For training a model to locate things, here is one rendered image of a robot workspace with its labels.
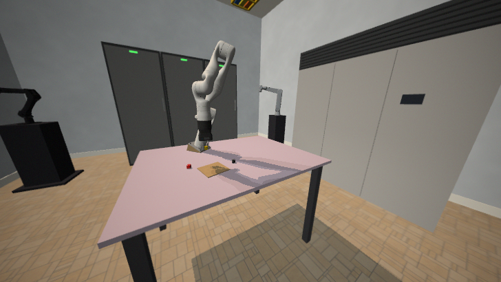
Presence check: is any tan flat mat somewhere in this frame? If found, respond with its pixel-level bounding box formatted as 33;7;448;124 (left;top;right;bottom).
197;162;230;178

